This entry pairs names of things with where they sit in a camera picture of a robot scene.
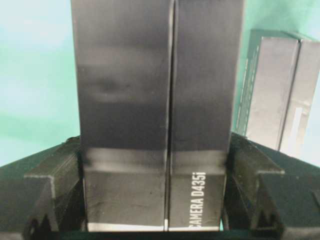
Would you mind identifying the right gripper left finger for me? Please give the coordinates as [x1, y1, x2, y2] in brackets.
[0, 136, 85, 234]

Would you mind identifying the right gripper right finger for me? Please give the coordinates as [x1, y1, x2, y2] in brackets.
[222, 133, 320, 234]

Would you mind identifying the green table cloth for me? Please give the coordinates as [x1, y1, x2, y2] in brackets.
[0, 0, 320, 166]

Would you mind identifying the black camera box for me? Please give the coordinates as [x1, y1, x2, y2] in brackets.
[235, 29, 320, 157]
[71, 0, 245, 232]

